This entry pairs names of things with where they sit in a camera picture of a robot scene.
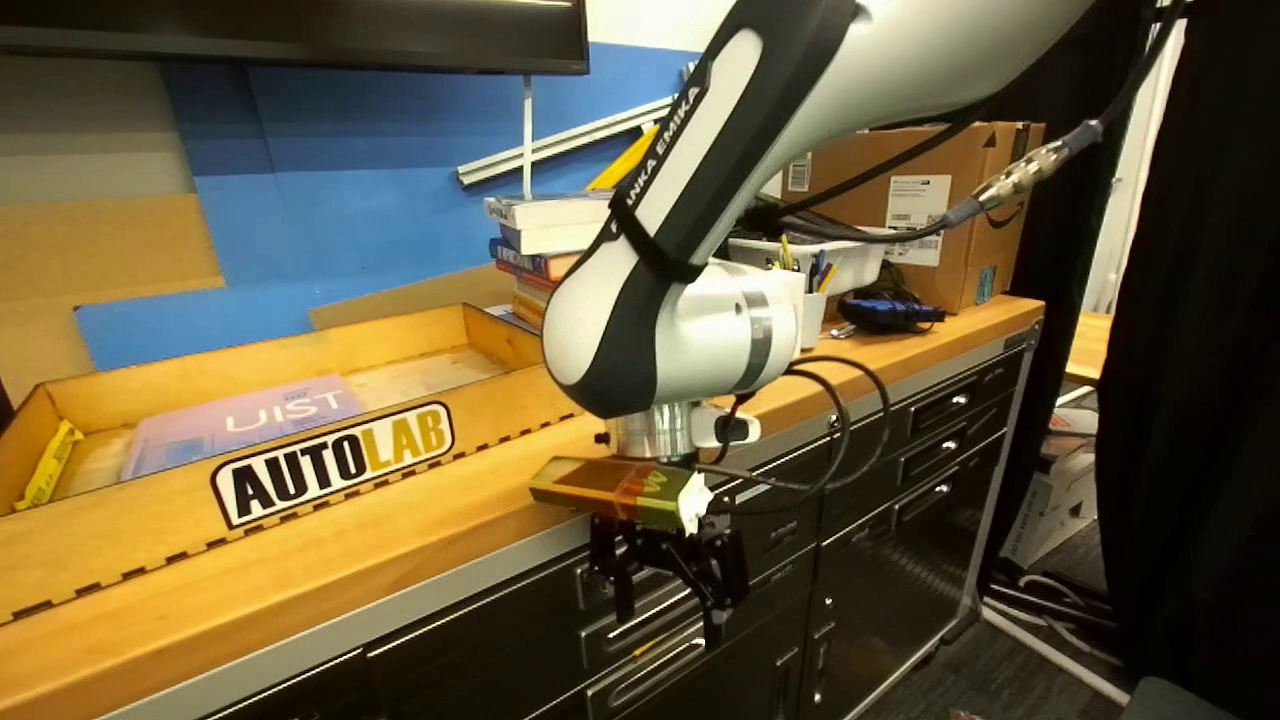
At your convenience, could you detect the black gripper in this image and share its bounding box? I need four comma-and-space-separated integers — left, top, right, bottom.
583, 512, 752, 650

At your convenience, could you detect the black metal workbench cabinet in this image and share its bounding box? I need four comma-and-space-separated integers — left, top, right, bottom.
105, 317, 1049, 720

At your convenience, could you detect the red brown cover book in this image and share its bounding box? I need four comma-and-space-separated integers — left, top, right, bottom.
493, 255, 581, 298

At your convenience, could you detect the thin blue spine book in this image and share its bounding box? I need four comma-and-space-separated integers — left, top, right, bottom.
483, 237, 591, 284

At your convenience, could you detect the white plastic bin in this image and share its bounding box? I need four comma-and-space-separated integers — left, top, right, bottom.
725, 226, 897, 304

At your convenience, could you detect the thick white book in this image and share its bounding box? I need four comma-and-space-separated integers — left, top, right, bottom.
480, 190, 618, 259

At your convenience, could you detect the white floor box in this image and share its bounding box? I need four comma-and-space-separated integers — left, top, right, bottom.
994, 384, 1108, 570

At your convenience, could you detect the yellow bar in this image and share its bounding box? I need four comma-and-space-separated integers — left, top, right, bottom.
581, 121, 666, 200

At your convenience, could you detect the black curtain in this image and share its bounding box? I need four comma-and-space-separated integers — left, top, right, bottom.
1092, 0, 1280, 720
982, 0, 1158, 564

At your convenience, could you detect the purple UIST booklet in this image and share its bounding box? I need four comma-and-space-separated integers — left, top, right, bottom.
119, 376, 371, 482

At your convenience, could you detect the brown cardboard shipping box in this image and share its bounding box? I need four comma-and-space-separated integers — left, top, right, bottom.
779, 115, 1050, 317

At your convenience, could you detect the thin white strip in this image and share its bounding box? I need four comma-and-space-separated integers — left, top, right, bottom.
517, 73, 541, 205

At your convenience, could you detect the wooden side table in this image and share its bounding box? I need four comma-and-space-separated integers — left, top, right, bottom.
1060, 307, 1116, 388

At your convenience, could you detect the wooden tray with Autolab sticker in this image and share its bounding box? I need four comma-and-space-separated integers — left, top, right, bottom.
0, 298, 602, 630

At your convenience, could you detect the yellow flat strip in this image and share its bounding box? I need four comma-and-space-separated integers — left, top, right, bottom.
12, 414, 88, 514

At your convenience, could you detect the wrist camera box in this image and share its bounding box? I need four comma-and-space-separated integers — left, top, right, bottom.
527, 453, 720, 540

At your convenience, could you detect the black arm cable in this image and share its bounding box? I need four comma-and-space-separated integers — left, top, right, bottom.
710, 348, 899, 720

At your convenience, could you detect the aluminium rail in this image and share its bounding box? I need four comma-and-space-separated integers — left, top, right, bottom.
457, 90, 676, 190

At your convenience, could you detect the white frame post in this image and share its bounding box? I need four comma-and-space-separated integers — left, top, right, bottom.
1074, 12, 1192, 320

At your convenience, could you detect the black wall monitor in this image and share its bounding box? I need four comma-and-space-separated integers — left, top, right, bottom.
0, 0, 591, 80

